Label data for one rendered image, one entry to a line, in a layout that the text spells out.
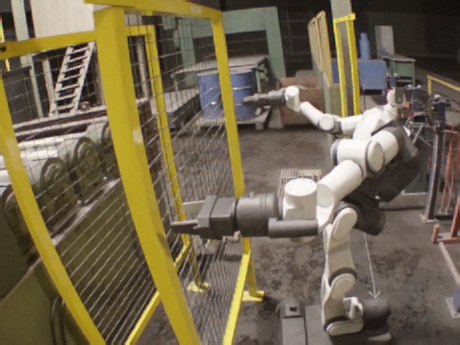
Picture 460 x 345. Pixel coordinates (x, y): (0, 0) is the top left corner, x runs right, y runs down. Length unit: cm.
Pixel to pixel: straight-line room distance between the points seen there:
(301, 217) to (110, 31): 52
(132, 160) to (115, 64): 20
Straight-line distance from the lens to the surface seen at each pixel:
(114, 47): 65
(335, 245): 141
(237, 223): 68
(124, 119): 67
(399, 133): 106
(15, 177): 110
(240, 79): 590
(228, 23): 1232
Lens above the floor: 169
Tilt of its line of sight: 23 degrees down
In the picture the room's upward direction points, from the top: 8 degrees counter-clockwise
